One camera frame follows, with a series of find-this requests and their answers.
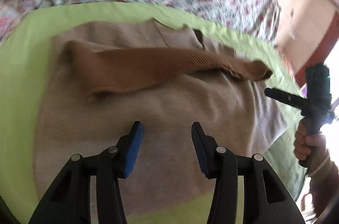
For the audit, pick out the person's right hand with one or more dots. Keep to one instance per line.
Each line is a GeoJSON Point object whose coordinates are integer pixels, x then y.
{"type": "Point", "coordinates": [309, 145]}

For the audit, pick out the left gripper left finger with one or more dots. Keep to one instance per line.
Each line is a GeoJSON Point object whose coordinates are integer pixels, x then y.
{"type": "Point", "coordinates": [67, 200]}

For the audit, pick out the light green bed sheet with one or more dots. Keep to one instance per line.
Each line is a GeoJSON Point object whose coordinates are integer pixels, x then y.
{"type": "Point", "coordinates": [24, 60]}

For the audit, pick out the beige knit sweater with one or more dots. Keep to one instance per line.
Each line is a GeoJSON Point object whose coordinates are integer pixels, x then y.
{"type": "Point", "coordinates": [167, 176]}

